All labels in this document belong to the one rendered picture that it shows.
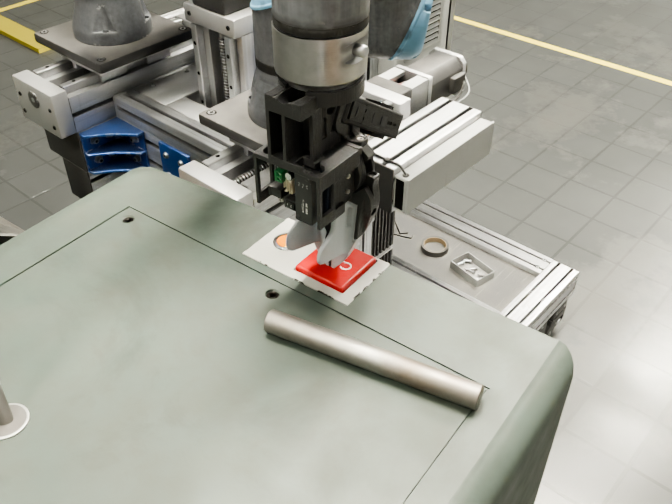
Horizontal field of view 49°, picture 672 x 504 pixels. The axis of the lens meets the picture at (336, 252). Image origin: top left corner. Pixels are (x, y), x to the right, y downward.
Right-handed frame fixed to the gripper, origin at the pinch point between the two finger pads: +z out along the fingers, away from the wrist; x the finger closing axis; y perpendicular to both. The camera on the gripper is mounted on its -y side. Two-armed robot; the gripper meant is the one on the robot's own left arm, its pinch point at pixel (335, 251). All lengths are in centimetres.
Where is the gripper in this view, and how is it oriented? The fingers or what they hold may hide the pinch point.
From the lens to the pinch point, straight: 73.2
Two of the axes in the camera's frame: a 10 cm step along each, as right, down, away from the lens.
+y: -5.9, 5.1, -6.3
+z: 0.0, 7.8, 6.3
